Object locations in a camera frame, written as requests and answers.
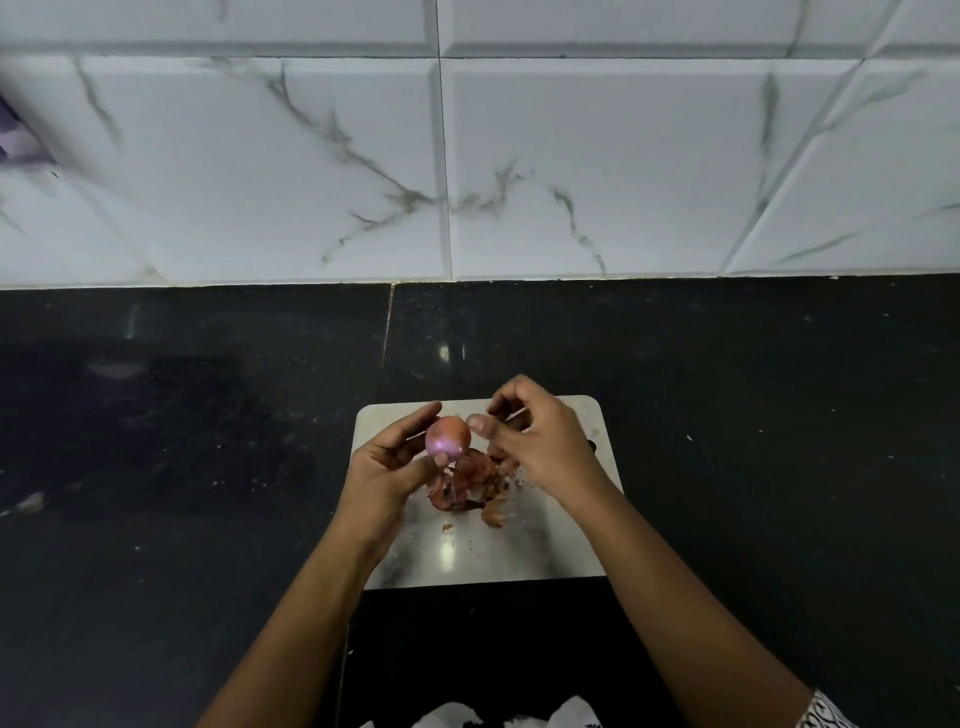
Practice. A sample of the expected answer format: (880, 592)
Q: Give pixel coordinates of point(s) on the peeled red onion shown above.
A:
(448, 437)

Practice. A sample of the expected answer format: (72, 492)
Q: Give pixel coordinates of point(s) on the person's left forearm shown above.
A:
(300, 637)

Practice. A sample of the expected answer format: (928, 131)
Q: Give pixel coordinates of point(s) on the steel cutting board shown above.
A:
(480, 547)

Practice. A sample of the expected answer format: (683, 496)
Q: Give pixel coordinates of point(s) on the white patterned garment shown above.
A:
(465, 716)

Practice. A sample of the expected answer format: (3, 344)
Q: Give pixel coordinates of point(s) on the person's left hand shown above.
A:
(379, 480)

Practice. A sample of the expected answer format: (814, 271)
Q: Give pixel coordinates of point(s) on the person's right forearm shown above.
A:
(675, 607)

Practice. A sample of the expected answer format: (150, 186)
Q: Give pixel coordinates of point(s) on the person's left thumb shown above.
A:
(427, 470)

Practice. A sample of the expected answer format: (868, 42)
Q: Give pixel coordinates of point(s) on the white patterned sleeve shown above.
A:
(825, 712)

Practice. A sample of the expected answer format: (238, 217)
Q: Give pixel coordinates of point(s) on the person's right hand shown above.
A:
(551, 450)

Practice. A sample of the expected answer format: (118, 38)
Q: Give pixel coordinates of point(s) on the pile of onion peels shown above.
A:
(472, 484)

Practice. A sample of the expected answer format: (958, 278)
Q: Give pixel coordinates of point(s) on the person's right thumb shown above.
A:
(484, 427)

